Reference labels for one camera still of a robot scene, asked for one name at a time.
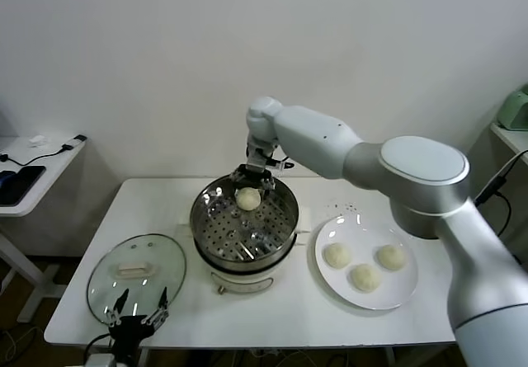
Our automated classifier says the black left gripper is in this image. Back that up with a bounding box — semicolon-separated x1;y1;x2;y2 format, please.
102;286;171;358

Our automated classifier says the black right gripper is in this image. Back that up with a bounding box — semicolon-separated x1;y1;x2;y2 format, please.
229;162;277;199

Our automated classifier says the white steamed baozi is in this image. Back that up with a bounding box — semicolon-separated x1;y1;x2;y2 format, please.
349;262;383;293
374;243;408;271
234;186;262;211
322;242;352;269

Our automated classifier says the glass pot lid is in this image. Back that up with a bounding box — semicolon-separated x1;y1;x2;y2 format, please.
85;233;187;327

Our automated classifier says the stainless steel steamer basket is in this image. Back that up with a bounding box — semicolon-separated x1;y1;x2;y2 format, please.
189;172;300;273

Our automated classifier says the dark crumbs cluster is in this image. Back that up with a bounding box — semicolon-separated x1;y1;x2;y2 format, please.
324;201;358;214

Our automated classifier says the white round plate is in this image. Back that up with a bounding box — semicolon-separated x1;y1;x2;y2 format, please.
313;214;420;311

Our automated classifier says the black smartphone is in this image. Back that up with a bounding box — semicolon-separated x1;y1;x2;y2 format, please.
0;166;46;208

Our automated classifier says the white side table with phone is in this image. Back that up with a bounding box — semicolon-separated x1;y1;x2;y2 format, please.
0;135;87;325

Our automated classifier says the pale green appliance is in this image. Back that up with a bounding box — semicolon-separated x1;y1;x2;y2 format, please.
494;84;528;132

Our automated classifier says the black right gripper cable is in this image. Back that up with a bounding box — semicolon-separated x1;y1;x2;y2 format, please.
266;156;295;172

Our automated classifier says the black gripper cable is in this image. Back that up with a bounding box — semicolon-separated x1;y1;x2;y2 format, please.
266;156;295;172
84;332;113;356

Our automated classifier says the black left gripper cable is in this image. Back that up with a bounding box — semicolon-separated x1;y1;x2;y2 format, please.
84;332;113;356

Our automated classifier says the black charging cable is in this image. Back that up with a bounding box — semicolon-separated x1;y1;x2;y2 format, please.
0;146;73;166

